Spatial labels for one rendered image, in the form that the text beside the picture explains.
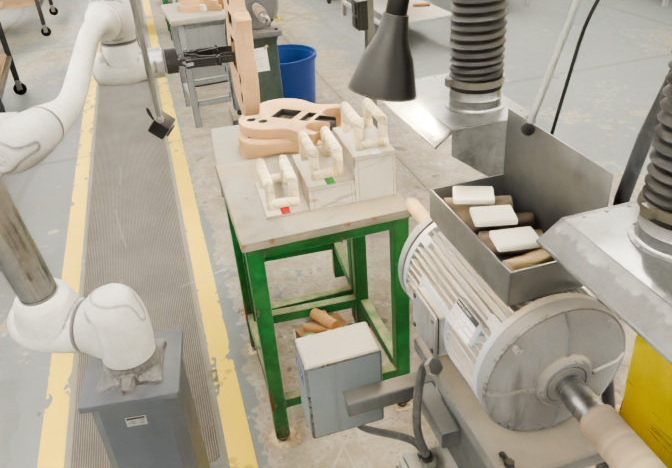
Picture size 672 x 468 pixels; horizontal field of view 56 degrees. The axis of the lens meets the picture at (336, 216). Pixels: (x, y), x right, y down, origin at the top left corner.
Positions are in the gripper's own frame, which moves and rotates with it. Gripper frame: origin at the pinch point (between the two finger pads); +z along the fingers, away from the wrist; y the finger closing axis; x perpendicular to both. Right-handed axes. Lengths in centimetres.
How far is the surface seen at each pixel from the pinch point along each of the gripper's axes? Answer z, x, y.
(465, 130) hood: 32, 7, 97
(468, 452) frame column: 23, -45, 124
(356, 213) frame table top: 32, -52, 20
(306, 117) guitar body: 31, -43, -48
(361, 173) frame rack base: 36, -41, 14
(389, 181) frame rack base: 45, -46, 14
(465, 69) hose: 35, 16, 90
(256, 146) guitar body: 7, -47, -36
